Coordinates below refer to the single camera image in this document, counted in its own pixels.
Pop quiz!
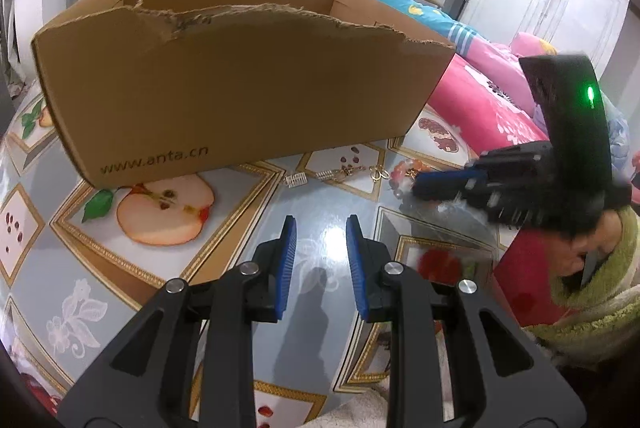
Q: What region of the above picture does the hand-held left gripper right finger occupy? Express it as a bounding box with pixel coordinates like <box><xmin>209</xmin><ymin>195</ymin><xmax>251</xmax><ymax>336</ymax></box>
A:
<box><xmin>346</xmin><ymin>214</ymin><xmax>587</xmax><ymax>428</ymax></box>

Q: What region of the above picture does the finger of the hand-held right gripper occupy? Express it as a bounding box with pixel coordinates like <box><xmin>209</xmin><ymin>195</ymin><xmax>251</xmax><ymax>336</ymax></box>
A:
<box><xmin>411</xmin><ymin>168</ymin><xmax>488</xmax><ymax>201</ymax></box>

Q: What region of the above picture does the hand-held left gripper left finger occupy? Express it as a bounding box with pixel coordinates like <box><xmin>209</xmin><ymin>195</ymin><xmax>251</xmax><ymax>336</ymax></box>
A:
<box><xmin>56</xmin><ymin>214</ymin><xmax>298</xmax><ymax>428</ymax></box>

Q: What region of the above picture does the colourful bead bracelet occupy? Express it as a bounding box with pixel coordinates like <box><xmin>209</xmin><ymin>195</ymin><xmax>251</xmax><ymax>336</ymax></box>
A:
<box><xmin>390</xmin><ymin>158</ymin><xmax>426</xmax><ymax>199</ymax></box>

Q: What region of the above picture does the brown cardboard box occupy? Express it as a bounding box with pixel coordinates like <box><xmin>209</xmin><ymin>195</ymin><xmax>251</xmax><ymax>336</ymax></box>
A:
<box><xmin>31</xmin><ymin>0</ymin><xmax>457</xmax><ymax>190</ymax></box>

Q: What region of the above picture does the person's right hand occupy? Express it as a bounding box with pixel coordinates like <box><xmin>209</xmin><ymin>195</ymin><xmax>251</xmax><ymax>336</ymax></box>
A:
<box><xmin>547</xmin><ymin>208</ymin><xmax>626</xmax><ymax>296</ymax></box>

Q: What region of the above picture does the lilac cloth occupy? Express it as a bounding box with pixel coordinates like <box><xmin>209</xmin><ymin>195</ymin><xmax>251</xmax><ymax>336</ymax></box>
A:
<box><xmin>600</xmin><ymin>93</ymin><xmax>631</xmax><ymax>159</ymax></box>

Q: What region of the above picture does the pink floral blanket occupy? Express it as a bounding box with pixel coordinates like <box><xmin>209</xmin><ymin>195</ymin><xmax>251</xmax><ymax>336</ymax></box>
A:
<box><xmin>430</xmin><ymin>31</ymin><xmax>556</xmax><ymax>156</ymax></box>

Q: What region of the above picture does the pink pillow yellow print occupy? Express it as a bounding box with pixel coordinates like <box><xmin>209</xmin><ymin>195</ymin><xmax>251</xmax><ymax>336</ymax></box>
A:
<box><xmin>507</xmin><ymin>31</ymin><xmax>558</xmax><ymax>59</ymax></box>

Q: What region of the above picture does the red clothing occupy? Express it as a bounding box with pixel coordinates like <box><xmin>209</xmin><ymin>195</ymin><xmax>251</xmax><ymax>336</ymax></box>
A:
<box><xmin>492</xmin><ymin>228</ymin><xmax>576</xmax><ymax>329</ymax></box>

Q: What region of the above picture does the white fluffy cloth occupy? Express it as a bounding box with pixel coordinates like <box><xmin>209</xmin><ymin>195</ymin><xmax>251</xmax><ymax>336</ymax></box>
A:
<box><xmin>317</xmin><ymin>385</ymin><xmax>391</xmax><ymax>428</ymax></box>

